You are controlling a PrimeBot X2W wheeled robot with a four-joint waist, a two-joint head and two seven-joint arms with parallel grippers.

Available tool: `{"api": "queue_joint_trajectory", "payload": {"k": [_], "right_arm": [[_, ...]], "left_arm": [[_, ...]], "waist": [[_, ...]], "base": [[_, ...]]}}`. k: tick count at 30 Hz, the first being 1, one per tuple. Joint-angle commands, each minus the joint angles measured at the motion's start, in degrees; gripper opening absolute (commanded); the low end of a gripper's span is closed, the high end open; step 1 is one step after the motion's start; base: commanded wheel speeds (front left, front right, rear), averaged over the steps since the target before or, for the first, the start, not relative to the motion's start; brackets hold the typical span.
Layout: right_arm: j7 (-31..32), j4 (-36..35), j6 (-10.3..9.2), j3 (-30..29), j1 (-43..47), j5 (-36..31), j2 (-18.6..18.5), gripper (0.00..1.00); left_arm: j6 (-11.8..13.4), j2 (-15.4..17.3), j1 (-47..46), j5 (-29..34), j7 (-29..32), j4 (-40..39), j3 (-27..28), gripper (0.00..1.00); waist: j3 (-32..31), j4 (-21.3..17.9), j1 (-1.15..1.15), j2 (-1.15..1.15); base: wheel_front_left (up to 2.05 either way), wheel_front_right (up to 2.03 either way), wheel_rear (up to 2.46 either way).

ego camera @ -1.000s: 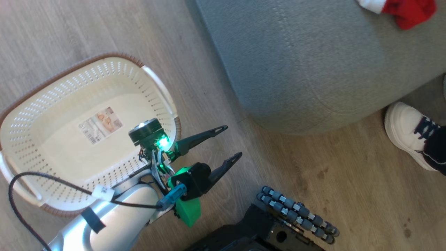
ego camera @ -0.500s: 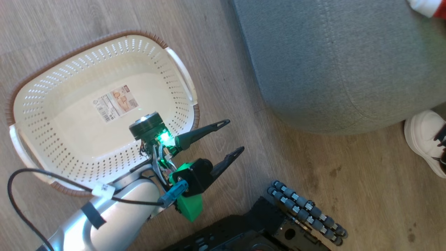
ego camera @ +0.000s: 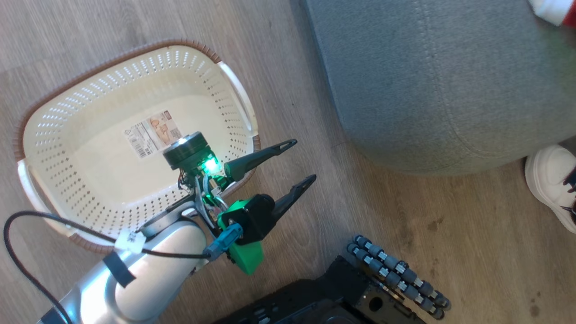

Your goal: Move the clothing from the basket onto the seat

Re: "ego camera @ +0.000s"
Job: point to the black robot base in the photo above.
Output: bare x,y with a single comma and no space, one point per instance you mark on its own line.
315,301

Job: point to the red garment with white trim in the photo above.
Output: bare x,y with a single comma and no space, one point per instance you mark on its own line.
551,11

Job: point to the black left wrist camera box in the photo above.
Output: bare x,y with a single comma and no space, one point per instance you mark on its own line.
254,218

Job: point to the grey fabric sofa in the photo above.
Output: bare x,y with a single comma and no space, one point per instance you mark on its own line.
427,90

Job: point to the paper basket label sticker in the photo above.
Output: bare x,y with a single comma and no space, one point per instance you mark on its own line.
150,135

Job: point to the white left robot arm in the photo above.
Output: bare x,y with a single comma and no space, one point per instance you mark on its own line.
157,274

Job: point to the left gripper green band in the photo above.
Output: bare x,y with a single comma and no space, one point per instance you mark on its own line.
189,153

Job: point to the grey roller robot wheel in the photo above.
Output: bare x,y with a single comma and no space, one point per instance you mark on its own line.
396,270

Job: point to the white shoe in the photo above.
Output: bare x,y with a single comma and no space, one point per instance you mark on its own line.
546,180

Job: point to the cream perforated laundry basket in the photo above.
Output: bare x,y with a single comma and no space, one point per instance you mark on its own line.
90,180

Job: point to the black tape strip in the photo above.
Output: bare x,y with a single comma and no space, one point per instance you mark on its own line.
118,270

